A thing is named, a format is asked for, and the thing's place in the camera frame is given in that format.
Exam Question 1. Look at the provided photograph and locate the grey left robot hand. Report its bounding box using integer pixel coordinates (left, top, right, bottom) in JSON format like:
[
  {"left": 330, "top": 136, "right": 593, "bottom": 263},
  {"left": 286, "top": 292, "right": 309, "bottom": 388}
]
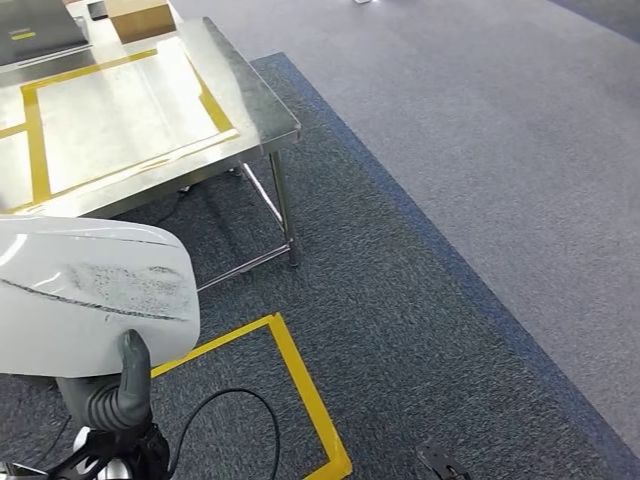
[{"left": 56, "top": 329, "right": 153, "bottom": 433}]

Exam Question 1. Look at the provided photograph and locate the white plastic car part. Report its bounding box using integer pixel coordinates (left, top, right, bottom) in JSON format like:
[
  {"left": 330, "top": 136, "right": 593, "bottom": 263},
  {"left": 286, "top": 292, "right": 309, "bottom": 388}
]
[{"left": 0, "top": 215, "right": 202, "bottom": 380}]

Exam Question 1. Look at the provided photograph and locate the stainless steel workbench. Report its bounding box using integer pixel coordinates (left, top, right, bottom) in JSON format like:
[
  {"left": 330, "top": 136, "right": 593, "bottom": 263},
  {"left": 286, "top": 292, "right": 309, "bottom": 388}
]
[{"left": 0, "top": 16, "right": 303, "bottom": 293}]

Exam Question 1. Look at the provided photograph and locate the yellow floor tape square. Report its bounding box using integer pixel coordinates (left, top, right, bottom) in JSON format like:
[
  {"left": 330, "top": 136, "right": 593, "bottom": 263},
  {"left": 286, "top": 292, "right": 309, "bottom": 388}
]
[{"left": 149, "top": 312, "right": 353, "bottom": 480}]

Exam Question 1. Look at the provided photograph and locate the grey laptop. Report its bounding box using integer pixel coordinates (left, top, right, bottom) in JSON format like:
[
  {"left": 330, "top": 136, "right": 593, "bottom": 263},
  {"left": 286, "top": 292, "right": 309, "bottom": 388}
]
[{"left": 0, "top": 0, "right": 94, "bottom": 68}]

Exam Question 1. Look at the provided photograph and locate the brown cardboard box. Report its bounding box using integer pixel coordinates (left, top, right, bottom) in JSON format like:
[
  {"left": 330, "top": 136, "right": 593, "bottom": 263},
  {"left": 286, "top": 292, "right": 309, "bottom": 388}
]
[{"left": 103, "top": 0, "right": 177, "bottom": 44}]

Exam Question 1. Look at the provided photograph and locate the black right robot foot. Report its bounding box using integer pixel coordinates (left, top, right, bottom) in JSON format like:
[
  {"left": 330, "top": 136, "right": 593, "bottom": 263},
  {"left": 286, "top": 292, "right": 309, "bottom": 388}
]
[{"left": 416, "top": 442, "right": 472, "bottom": 480}]

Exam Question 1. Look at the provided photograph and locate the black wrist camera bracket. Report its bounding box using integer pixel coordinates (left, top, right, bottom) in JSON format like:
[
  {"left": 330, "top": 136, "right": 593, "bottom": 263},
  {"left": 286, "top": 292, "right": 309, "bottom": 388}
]
[{"left": 45, "top": 423, "right": 171, "bottom": 480}]

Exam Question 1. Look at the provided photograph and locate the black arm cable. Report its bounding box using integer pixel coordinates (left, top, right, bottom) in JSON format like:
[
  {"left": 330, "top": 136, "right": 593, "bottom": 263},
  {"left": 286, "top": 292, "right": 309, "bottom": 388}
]
[{"left": 167, "top": 388, "right": 281, "bottom": 480}]

